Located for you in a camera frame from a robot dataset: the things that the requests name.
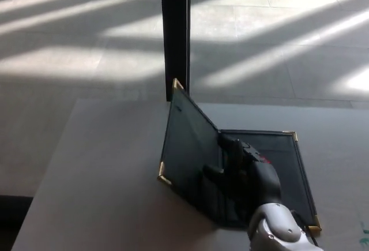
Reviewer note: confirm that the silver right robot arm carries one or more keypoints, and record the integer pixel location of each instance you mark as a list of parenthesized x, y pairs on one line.
[(276, 228)]

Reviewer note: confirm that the black vertical post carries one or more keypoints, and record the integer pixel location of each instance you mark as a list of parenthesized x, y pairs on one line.
[(176, 31)]

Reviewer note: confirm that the black USC diary gold corners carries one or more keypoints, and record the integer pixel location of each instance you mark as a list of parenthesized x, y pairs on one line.
[(187, 147)]

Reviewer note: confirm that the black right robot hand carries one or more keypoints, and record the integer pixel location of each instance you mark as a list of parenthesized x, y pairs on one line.
[(259, 181)]

